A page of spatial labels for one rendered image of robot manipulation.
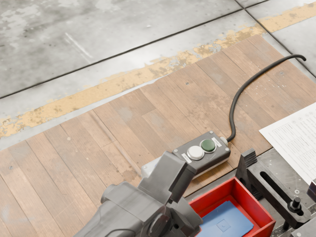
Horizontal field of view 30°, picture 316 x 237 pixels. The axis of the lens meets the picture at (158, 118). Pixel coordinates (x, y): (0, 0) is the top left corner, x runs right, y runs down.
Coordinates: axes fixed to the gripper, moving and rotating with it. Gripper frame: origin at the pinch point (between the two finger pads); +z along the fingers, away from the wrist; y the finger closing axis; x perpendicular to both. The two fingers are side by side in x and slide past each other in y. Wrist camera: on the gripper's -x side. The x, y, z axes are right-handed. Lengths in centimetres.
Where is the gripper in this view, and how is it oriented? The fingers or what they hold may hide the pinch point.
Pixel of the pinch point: (185, 236)
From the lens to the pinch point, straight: 105.9
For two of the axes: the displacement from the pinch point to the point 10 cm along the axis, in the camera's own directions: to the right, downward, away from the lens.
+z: 3.6, 3.4, 8.7
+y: 7.3, -6.8, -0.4
